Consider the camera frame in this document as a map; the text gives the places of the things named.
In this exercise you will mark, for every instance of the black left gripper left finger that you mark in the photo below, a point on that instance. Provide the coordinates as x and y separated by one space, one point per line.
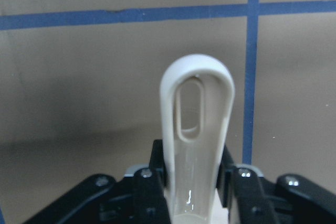
149 202

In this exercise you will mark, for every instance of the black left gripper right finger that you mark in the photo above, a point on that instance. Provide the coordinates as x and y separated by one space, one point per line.
242 193

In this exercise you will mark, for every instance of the white plastic dustpan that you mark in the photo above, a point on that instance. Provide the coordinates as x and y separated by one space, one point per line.
192 156

